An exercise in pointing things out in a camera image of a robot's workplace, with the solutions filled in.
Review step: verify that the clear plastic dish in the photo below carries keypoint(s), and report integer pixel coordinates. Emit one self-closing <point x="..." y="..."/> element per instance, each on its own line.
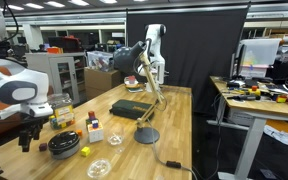
<point x="99" y="168"/>

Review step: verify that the white cube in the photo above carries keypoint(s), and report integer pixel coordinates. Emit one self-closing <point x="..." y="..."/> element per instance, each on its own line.
<point x="95" y="135"/>

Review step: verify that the white legged side desk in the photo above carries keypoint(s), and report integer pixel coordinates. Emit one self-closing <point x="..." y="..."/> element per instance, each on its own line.
<point x="254" y="140"/>

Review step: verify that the clear jar of blocks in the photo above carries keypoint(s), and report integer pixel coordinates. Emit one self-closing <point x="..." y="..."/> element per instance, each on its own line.
<point x="62" y="113"/>

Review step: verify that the clear glass cup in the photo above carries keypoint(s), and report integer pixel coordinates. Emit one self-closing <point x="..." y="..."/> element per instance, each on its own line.
<point x="115" y="138"/>

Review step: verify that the orange box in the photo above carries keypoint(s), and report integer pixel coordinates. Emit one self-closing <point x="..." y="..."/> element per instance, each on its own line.
<point x="54" y="50"/>

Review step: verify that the green block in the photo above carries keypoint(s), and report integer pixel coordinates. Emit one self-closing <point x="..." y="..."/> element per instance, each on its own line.
<point x="88" y="122"/>

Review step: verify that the cardboard box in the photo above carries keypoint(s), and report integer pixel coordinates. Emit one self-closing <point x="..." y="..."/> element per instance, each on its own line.
<point x="97" y="81"/>

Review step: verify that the clear plastic bin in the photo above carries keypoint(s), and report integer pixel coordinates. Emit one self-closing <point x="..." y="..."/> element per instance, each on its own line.
<point x="99" y="61"/>

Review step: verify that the red cup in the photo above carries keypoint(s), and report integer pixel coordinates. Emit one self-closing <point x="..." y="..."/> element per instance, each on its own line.
<point x="131" y="79"/>

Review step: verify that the black fabric screen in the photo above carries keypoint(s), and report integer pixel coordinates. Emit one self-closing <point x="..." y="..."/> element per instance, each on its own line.
<point x="197" y="50"/>

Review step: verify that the orange block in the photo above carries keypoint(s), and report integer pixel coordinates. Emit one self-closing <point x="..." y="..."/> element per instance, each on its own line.
<point x="79" y="133"/>

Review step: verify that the grey wooden desk lamp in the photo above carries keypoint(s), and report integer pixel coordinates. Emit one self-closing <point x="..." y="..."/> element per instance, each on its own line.
<point x="124" y="58"/>

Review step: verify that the black lidded grey bowl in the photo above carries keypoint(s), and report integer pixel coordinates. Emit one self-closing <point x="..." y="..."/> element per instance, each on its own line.
<point x="64" y="141"/>

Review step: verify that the dark green case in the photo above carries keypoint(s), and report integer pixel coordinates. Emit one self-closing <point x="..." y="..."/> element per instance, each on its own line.
<point x="130" y="108"/>

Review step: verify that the computer monitor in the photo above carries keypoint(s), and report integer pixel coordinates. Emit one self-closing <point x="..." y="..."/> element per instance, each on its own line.
<point x="260" y="53"/>

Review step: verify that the white papers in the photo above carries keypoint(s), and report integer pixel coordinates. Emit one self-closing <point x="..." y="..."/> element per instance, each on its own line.
<point x="282" y="136"/>

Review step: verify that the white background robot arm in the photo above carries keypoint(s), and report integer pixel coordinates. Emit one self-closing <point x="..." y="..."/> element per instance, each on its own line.
<point x="155" y="50"/>

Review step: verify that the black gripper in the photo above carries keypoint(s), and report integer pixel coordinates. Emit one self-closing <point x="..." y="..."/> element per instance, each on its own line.
<point x="32" y="125"/>

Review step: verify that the black hand tool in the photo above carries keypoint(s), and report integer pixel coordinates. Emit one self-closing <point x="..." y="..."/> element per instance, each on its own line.
<point x="244" y="97"/>

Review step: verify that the ceiling light panel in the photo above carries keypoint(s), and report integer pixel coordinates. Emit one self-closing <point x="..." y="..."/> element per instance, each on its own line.
<point x="109" y="1"/>
<point x="79" y="2"/>
<point x="55" y="4"/>

